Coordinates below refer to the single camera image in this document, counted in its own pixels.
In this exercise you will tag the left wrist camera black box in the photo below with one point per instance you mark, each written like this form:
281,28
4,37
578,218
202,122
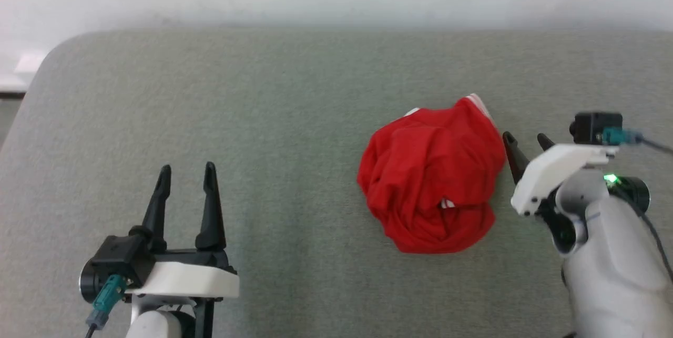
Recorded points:
121,256

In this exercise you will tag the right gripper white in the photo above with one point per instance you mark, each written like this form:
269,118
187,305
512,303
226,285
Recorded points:
552,170

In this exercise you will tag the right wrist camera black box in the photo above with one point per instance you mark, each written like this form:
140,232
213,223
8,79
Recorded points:
589,126

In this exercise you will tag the red basketball jersey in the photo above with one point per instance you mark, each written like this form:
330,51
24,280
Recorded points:
431,180

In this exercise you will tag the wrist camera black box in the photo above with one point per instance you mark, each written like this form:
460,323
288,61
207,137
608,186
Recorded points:
121,256
589,126

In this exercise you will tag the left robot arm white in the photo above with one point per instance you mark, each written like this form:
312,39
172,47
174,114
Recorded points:
157,325

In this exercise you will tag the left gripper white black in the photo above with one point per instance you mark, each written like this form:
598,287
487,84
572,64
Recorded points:
184,277

